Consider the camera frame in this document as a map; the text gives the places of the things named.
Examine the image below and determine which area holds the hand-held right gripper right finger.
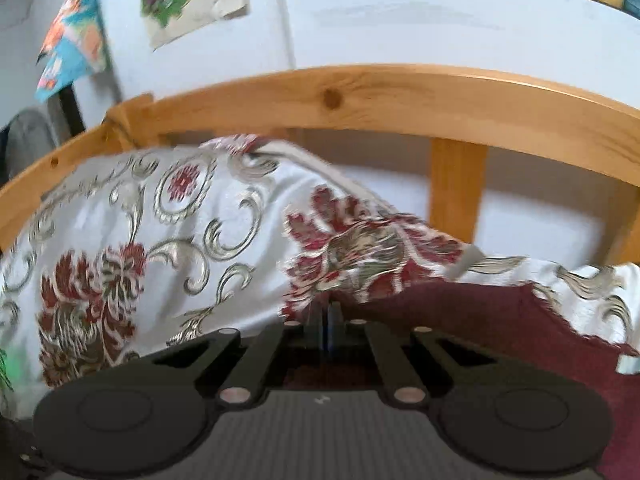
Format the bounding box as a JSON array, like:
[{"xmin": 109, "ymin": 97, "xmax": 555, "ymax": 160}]
[{"xmin": 328, "ymin": 302, "xmax": 496, "ymax": 408}]

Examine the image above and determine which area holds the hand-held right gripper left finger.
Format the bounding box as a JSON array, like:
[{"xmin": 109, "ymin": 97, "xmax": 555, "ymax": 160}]
[{"xmin": 150, "ymin": 302, "xmax": 329, "ymax": 408}]

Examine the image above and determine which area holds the maroon garment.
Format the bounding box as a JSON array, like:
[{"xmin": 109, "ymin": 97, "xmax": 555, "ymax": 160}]
[{"xmin": 272, "ymin": 280, "xmax": 640, "ymax": 480}]

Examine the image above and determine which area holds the floral satin blanket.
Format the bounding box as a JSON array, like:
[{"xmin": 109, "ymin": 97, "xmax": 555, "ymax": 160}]
[{"xmin": 0, "ymin": 132, "xmax": 640, "ymax": 421}]

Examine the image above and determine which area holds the dark framed panel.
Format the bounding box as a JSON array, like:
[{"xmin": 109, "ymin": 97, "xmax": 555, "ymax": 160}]
[{"xmin": 45, "ymin": 80, "xmax": 86, "ymax": 138}]

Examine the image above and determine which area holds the grey rounded object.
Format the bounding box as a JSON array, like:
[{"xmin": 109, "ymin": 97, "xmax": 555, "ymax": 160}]
[{"xmin": 0, "ymin": 107, "xmax": 58, "ymax": 188}]

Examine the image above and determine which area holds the wooden bed frame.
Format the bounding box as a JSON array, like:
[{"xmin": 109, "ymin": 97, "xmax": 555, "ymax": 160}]
[{"xmin": 0, "ymin": 62, "xmax": 640, "ymax": 271}]

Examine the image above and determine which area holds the white wall pipe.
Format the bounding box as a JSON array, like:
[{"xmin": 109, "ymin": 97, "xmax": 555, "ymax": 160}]
[{"xmin": 270, "ymin": 0, "xmax": 298, "ymax": 71}]

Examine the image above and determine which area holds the blond figure wall poster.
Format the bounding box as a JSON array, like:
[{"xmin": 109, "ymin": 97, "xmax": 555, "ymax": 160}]
[{"xmin": 139, "ymin": 0, "xmax": 251, "ymax": 51}]

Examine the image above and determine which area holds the orange-haired figure wall poster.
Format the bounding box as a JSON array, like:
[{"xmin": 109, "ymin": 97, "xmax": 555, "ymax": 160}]
[{"xmin": 35, "ymin": 0, "xmax": 111, "ymax": 103}]

